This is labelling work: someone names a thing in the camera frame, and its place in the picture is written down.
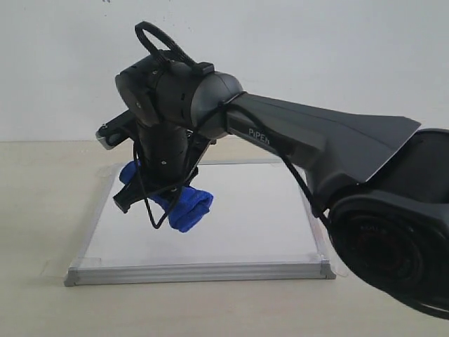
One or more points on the blue microfibre cloth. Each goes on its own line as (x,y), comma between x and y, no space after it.
(191,207)

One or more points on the clear tape back left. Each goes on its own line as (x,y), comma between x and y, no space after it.
(107,171)

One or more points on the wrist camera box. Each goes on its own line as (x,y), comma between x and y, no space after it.
(117,130)

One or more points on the clear tape front left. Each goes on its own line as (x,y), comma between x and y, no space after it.
(60,269)

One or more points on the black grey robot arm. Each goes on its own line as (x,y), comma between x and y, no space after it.
(379,184)

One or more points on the clear tape front right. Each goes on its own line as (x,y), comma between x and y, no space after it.
(330,265)

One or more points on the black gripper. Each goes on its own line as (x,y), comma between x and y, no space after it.
(168,156)

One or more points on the clear tape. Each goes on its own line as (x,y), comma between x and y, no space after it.
(330,265)
(60,269)
(107,171)

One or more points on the white board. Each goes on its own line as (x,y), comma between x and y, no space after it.
(259,227)

